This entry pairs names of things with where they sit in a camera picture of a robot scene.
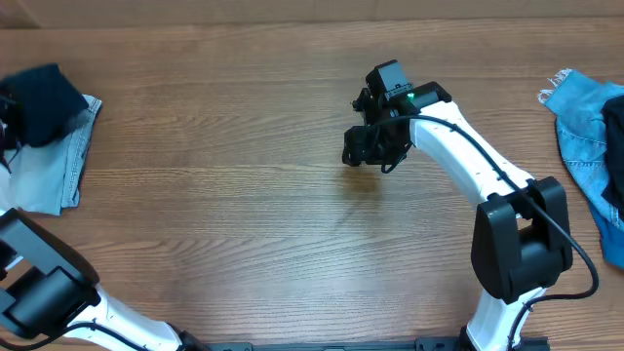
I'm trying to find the dark garment on denim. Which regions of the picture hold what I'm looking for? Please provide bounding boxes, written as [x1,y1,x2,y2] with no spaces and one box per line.
[602,97,624,217]

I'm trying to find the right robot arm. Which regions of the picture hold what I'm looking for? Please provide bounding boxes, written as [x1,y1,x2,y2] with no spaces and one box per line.
[342,60,572,350]

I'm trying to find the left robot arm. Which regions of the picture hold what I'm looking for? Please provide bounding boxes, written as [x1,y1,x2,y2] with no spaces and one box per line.
[1,209,208,351]

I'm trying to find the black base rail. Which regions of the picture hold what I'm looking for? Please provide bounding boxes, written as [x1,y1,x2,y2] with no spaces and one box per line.
[194,335,552,351]

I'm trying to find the folded light blue jeans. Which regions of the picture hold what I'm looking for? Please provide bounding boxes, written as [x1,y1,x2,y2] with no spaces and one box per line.
[1,95,102,215]

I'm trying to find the crumpled blue denim garment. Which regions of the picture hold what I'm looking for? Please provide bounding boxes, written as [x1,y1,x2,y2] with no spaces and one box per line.
[538,68,623,269]

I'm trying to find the dark navy t-shirt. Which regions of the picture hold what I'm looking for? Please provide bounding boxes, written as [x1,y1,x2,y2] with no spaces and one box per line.
[1,63,88,149]

